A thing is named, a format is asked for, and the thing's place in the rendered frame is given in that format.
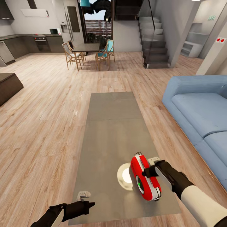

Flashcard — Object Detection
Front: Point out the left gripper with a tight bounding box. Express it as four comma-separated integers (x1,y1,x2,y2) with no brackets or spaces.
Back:
72,201,95,218

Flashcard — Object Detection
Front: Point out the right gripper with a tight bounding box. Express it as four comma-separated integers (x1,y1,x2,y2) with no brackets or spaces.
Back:
142,166,157,178

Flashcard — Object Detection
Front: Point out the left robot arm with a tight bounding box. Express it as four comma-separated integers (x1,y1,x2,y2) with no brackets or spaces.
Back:
31,191,95,227

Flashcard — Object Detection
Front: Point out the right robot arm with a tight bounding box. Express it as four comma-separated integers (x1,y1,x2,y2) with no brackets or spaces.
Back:
142,157,227,227

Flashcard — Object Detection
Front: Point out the radio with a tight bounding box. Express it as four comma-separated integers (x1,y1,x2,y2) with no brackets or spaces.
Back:
131,153,161,201

